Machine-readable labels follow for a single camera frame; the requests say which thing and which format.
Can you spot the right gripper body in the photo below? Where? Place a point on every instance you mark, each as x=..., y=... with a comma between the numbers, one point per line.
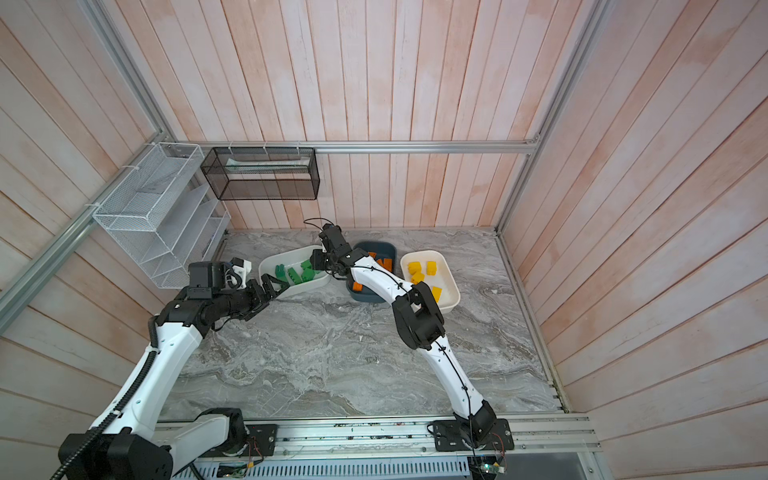
x=324, y=260

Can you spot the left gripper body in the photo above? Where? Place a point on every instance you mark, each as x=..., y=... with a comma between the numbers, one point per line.
x=243, y=302

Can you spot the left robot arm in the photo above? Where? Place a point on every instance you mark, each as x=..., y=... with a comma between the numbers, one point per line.
x=121, y=442

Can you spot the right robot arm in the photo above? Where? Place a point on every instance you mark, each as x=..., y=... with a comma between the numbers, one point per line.
x=419, y=323

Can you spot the left white bin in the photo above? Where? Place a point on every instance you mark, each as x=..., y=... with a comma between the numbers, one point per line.
x=295, y=268

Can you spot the white bin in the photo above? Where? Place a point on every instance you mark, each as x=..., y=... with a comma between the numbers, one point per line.
x=295, y=268
x=444, y=278

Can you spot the dark teal bin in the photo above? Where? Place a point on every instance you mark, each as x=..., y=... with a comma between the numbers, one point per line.
x=376, y=250

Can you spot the right white bin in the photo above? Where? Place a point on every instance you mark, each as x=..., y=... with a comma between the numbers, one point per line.
x=444, y=278

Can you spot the black mesh basket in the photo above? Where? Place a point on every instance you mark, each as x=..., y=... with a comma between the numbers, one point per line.
x=262, y=173

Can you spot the white wire shelf rack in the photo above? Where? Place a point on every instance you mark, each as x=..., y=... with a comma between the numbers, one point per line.
x=160, y=218

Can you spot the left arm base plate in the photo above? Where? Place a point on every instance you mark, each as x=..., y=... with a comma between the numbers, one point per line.
x=251, y=440

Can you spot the aluminium front rail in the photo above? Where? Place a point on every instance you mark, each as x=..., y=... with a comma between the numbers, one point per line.
x=416, y=436

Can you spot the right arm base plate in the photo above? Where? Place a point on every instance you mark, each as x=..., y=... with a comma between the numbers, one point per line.
x=456, y=435

